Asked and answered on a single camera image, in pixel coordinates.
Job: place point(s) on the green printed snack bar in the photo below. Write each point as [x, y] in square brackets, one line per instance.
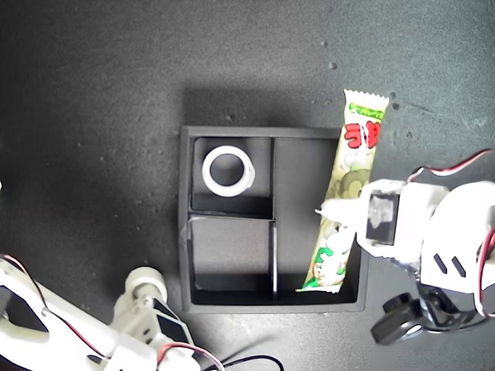
[354, 174]

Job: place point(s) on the large white tape roll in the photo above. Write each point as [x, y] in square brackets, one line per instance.
[207, 170]

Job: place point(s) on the small white tape roll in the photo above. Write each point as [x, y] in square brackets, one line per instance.
[145, 275]

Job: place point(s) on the black compartment tray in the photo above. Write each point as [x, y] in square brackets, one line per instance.
[232, 247]

